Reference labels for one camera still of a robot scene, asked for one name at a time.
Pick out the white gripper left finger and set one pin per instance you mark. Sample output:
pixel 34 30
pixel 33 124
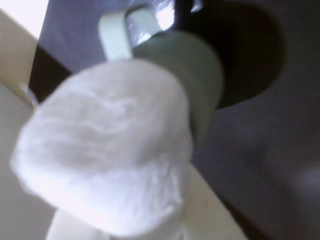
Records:
pixel 75 230

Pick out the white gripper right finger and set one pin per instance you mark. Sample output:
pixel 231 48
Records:
pixel 210 215

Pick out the black table mat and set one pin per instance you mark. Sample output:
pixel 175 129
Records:
pixel 262 155

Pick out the pale green steel mug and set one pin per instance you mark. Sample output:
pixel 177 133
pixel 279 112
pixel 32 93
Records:
pixel 190 75

